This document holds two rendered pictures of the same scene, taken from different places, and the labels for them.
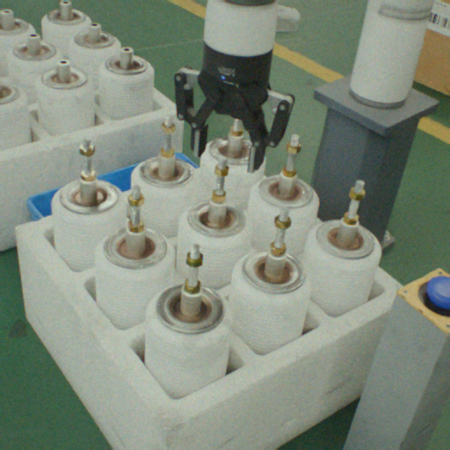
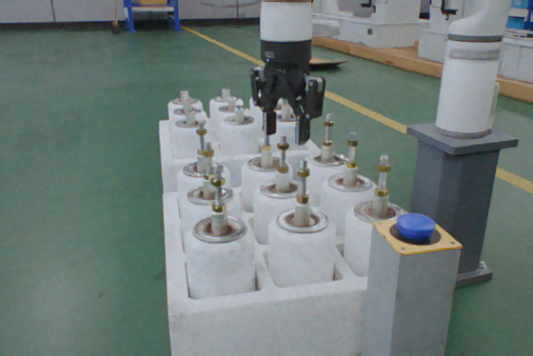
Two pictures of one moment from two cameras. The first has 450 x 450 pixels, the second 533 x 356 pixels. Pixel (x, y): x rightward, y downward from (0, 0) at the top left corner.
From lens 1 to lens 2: 0.38 m
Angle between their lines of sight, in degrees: 29
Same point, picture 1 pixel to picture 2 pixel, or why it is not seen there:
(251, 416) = (264, 341)
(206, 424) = (211, 326)
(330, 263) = (356, 225)
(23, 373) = (146, 301)
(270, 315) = (287, 251)
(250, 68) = (286, 50)
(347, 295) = not seen: hidden behind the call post
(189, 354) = (204, 259)
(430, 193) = not seen: outside the picture
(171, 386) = (196, 292)
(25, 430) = (124, 334)
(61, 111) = (231, 139)
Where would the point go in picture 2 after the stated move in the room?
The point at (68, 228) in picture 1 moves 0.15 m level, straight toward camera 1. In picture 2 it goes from (182, 186) to (146, 225)
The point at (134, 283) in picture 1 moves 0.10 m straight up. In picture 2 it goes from (198, 215) to (194, 153)
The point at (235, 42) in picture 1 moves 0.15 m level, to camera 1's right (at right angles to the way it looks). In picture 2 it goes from (272, 30) to (380, 35)
